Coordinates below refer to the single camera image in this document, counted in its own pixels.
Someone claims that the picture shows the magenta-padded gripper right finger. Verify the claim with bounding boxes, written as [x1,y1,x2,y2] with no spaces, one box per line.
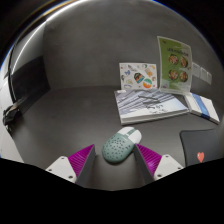
[132,143,185,186]

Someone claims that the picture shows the green menu stand sign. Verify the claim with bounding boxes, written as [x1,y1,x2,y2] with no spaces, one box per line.
[156,35,193,95]

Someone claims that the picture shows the green and white computer mouse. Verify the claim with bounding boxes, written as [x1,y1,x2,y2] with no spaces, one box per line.
[101,126,143,165]

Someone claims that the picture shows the black heart-print mouse pad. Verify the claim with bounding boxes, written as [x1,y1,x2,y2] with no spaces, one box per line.
[179,128,224,168]

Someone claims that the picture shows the black monitor panel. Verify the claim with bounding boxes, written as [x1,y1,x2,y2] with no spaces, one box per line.
[9,55,52,115]

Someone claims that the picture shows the black bag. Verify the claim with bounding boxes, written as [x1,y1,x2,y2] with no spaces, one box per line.
[2,102,23,127]

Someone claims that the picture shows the wall power outlets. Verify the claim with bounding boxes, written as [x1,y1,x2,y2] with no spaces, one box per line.
[191,61,213,86]

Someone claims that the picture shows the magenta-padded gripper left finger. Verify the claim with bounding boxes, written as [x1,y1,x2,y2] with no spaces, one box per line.
[45,143,97,188]

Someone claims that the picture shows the white and blue book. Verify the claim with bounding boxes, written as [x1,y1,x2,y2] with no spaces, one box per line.
[183,92,221,125]

